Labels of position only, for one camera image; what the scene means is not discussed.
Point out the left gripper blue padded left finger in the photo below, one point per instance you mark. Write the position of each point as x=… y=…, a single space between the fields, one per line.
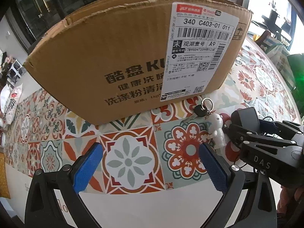
x=42 y=208

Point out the wooden chair with striped cloth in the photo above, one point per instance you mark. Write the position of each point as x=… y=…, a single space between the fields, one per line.
x=274 y=49

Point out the yellow woven placemat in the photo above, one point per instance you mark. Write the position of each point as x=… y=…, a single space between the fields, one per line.
x=4 y=191

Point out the white shipping label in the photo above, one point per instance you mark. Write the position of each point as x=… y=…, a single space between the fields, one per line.
x=198 y=38

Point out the patterned tile table mat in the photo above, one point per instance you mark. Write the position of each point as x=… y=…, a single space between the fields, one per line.
x=147 y=152

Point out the dark glass cabinet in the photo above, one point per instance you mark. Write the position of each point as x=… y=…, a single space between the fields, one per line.
x=29 y=20

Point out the white robot figurine keychain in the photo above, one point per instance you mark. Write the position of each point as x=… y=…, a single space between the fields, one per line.
x=215 y=130

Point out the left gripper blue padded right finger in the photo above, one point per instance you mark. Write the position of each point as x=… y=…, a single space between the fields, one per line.
x=258 y=208

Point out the white patterned snack bag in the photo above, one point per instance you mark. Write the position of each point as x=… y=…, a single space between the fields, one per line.
x=9 y=100

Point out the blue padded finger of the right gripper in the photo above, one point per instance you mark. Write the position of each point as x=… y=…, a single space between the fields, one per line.
x=285 y=127
x=238 y=135

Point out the black power adapter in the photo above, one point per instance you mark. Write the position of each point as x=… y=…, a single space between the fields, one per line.
x=246 y=118

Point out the black key with ring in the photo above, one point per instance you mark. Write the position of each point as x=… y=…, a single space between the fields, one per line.
x=203 y=109

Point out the brown cardboard box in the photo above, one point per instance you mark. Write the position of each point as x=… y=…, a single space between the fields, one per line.
x=106 y=60

